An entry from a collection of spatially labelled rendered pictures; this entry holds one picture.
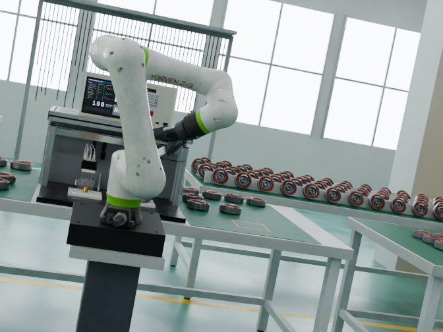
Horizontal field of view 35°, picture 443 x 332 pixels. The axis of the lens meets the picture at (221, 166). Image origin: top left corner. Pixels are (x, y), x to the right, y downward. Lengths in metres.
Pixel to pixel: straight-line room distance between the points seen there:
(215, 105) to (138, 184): 0.41
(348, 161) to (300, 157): 0.72
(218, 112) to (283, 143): 7.61
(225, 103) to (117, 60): 0.46
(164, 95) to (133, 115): 1.14
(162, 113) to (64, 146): 0.50
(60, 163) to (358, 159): 7.37
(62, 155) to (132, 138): 1.26
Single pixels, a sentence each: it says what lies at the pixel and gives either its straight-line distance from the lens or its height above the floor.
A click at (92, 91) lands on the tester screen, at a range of 3.37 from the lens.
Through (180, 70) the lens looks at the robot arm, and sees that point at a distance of 2.49.
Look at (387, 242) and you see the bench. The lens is 3.81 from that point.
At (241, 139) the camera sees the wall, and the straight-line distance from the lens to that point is 9.91.
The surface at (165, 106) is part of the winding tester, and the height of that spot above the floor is 1.23.
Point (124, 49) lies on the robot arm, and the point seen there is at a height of 1.41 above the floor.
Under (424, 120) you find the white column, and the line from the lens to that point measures 6.77.
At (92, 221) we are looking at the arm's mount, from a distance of 2.48.
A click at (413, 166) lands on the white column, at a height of 1.00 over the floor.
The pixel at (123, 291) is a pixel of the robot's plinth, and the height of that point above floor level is 0.60.
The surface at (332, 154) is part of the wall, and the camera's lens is 10.31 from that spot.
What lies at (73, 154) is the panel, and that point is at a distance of 3.52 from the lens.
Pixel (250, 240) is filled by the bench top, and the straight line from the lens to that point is 3.15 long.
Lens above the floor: 1.33
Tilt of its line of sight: 6 degrees down
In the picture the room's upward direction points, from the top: 11 degrees clockwise
